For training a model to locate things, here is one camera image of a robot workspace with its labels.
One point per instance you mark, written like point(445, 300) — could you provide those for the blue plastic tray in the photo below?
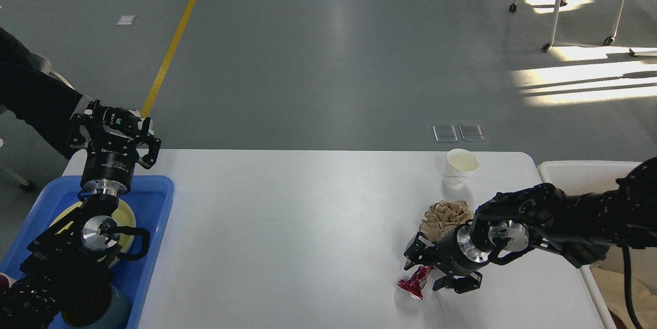
point(150, 198)

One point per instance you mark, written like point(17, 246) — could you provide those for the brown paper bag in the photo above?
point(611, 285)

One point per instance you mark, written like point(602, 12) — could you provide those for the small white cup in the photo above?
point(459, 167)

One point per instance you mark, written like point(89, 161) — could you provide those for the white plastic bin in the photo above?
point(584, 176)

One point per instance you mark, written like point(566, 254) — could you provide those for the brown paper ball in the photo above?
point(443, 217)

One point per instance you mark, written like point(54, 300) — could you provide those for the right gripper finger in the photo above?
point(459, 285)
point(420, 251)

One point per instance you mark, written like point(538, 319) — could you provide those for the red snack wrapper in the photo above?
point(415, 284)

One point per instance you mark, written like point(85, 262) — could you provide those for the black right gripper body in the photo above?
point(459, 253)

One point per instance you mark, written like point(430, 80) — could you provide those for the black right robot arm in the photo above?
point(580, 228)

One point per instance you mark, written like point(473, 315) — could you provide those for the teal mug yellow inside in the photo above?
point(115, 311)

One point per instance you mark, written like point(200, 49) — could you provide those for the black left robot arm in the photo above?
point(68, 269)

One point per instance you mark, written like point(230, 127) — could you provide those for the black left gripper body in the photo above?
point(109, 166)

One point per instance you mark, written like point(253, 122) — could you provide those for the seated person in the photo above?
point(47, 104)

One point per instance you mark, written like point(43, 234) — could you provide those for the pink cup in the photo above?
point(6, 282)

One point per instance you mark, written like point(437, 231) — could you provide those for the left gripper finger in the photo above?
point(144, 137)
point(88, 127)

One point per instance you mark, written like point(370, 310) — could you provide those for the yellow plastic plate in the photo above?
point(126, 216)

